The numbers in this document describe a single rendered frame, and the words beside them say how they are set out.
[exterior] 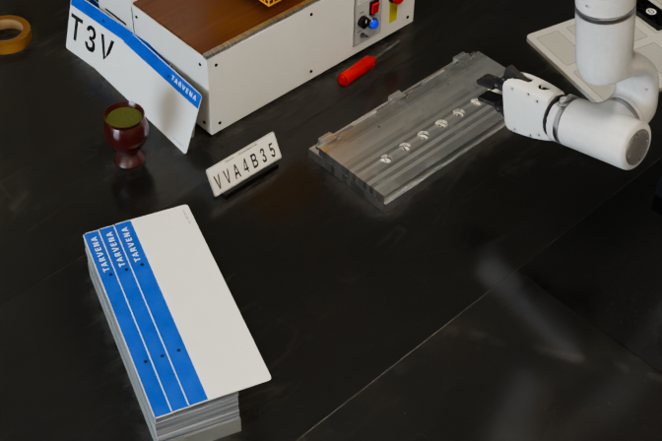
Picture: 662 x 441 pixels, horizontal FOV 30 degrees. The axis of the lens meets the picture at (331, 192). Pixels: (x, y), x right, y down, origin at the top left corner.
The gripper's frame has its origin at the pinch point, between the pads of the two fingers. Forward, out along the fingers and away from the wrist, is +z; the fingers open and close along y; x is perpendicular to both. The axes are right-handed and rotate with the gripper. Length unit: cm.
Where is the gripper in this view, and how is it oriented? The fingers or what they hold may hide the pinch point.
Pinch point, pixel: (491, 90)
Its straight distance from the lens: 221.9
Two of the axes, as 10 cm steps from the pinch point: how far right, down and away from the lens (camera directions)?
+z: -6.6, -3.5, 6.6
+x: 7.3, -4.6, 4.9
